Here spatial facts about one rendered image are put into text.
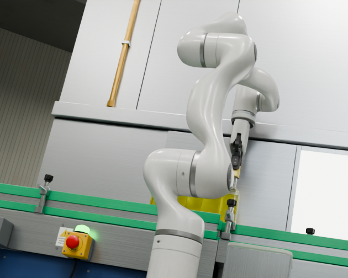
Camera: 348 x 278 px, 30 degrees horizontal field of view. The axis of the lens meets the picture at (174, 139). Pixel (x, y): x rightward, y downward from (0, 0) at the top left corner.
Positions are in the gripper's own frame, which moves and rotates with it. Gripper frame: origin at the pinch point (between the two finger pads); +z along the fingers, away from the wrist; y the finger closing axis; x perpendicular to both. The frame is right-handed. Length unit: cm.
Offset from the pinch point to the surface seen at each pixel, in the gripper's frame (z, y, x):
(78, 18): -487, -713, -401
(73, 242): 39, 25, -40
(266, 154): -9.7, -11.7, 8.7
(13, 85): -384, -797, -528
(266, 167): -4.6, -11.7, 9.4
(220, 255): 33.9, 15.5, 1.8
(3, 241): 41, 19, -65
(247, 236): 24.4, 4.0, 7.6
